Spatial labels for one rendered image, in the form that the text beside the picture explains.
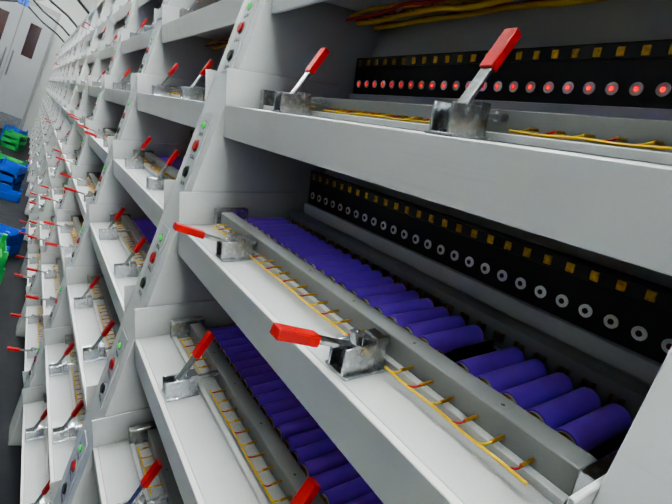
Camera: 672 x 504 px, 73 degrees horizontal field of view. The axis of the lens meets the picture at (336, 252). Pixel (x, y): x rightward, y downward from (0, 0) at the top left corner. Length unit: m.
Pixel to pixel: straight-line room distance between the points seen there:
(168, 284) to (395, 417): 0.50
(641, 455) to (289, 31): 0.67
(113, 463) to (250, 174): 0.48
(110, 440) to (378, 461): 0.60
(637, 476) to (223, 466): 0.40
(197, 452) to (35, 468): 0.89
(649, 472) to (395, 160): 0.24
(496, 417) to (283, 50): 0.59
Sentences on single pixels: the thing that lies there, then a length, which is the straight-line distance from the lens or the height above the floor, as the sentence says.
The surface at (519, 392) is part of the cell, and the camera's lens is 0.34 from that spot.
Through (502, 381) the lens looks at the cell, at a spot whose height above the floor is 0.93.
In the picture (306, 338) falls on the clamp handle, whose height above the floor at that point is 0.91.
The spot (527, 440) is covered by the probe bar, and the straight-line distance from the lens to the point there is 0.30.
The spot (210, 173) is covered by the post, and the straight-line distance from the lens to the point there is 0.71.
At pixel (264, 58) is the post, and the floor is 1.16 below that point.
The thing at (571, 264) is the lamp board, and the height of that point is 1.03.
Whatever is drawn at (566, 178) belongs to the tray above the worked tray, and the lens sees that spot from 0.27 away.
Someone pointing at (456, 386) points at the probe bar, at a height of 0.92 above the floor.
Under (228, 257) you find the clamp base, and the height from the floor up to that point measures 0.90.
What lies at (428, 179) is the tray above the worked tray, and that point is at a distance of 0.33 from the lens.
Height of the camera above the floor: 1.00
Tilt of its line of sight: 5 degrees down
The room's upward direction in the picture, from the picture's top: 23 degrees clockwise
